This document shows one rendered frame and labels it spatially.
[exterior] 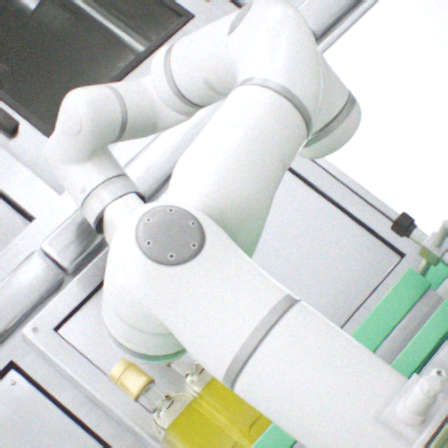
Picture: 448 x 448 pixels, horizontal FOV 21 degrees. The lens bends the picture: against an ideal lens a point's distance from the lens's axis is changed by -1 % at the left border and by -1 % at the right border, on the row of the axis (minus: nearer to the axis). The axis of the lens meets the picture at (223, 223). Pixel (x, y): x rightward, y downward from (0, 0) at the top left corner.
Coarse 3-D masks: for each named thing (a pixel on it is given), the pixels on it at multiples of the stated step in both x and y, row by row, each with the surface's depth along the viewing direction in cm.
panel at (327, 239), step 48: (288, 192) 171; (336, 192) 171; (288, 240) 167; (336, 240) 168; (384, 240) 169; (96, 288) 161; (288, 288) 164; (336, 288) 165; (384, 288) 165; (48, 336) 156; (96, 336) 158; (96, 384) 154; (144, 432) 151
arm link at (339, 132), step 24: (216, 24) 133; (192, 48) 134; (216, 48) 131; (192, 72) 135; (216, 72) 133; (192, 96) 137; (216, 96) 136; (336, 120) 122; (360, 120) 124; (312, 144) 123; (336, 144) 123
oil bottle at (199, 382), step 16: (192, 368) 142; (192, 384) 140; (208, 384) 139; (208, 400) 139; (224, 400) 139; (240, 400) 139; (224, 416) 138; (240, 416) 138; (256, 416) 138; (256, 432) 137
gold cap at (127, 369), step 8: (120, 360) 141; (120, 368) 141; (128, 368) 141; (136, 368) 141; (112, 376) 141; (120, 376) 141; (128, 376) 141; (136, 376) 141; (144, 376) 141; (120, 384) 141; (128, 384) 140; (136, 384) 140; (144, 384) 140; (128, 392) 141; (136, 392) 140; (136, 400) 142
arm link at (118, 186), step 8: (120, 176) 152; (128, 176) 153; (104, 184) 150; (112, 184) 150; (120, 184) 151; (128, 184) 151; (96, 192) 150; (104, 192) 150; (112, 192) 150; (120, 192) 150; (128, 192) 150; (88, 200) 151; (96, 200) 150; (104, 200) 149; (112, 200) 149; (88, 208) 151; (96, 208) 150; (88, 216) 151; (96, 216) 150
